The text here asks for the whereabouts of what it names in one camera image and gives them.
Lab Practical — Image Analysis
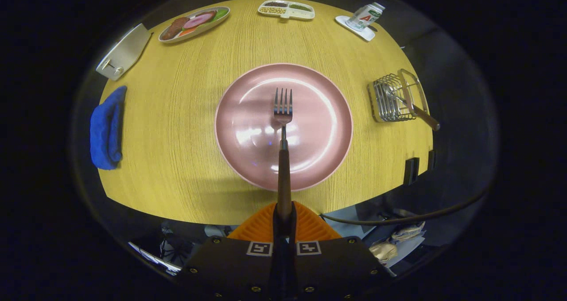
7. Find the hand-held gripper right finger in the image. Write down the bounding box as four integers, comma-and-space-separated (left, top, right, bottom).
286, 201, 396, 301

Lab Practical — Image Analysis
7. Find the spoon with brown handle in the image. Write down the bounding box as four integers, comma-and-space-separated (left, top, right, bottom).
384, 83, 441, 131

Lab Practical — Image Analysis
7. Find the brown steak piece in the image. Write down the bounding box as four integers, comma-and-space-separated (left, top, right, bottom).
162, 17, 190, 40

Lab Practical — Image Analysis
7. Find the white divided tray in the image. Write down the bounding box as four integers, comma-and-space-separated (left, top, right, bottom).
257, 0, 315, 23

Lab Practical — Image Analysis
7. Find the pink ham slice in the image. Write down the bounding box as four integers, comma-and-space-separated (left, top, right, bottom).
183, 12, 216, 29

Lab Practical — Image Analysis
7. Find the fork with brown handle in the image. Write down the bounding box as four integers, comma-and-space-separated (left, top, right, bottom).
273, 87, 294, 222

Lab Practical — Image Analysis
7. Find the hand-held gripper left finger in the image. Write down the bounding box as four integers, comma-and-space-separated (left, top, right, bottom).
177, 202, 284, 301

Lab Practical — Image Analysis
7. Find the metal wire rack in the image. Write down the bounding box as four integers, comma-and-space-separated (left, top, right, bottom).
367, 69, 430, 123

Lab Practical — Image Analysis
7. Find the blue towel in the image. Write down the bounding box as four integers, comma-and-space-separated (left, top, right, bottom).
90, 85, 128, 170

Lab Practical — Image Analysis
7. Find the white square coaster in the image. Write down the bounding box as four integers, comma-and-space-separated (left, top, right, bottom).
335, 15, 376, 42

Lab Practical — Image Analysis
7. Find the grey plate of food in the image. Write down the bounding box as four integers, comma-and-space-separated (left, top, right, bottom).
158, 6, 231, 44

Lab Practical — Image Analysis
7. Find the white toaster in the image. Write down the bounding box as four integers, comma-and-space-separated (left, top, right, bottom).
96, 23, 152, 81

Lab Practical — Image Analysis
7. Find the black cable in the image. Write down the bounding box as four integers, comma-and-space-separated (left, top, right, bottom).
319, 184, 493, 227

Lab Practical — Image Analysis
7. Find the white drink bottle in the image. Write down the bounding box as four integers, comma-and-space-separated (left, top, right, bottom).
346, 2, 386, 31

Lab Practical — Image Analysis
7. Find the pink plate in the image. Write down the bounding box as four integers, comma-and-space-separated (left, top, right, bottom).
214, 63, 353, 192

